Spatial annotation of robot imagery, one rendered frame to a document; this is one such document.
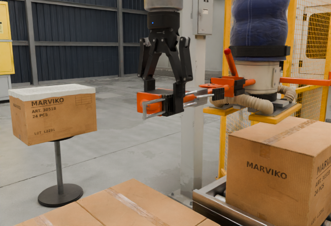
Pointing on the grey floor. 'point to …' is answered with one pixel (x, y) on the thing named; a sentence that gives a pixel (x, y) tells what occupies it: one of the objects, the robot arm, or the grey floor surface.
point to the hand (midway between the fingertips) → (163, 99)
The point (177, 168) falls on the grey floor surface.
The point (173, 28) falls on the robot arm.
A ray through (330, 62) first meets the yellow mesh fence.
